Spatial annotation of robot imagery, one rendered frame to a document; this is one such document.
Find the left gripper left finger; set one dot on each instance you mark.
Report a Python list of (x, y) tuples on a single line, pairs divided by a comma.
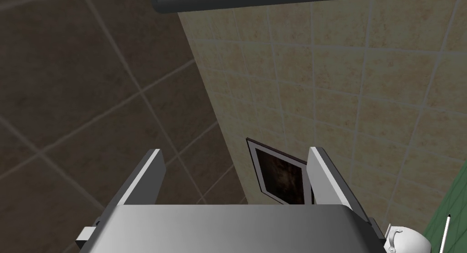
[(146, 180)]

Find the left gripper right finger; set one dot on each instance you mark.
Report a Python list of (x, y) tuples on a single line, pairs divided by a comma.
[(328, 183)]

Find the white rounded fixture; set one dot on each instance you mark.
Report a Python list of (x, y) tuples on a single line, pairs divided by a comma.
[(412, 242)]

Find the thin white rod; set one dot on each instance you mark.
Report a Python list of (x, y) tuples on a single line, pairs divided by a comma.
[(445, 234)]

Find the green panel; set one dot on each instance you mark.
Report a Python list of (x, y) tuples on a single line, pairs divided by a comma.
[(458, 205)]

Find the dark framed wall picture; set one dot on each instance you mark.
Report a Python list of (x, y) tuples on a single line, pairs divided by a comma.
[(281, 176)]

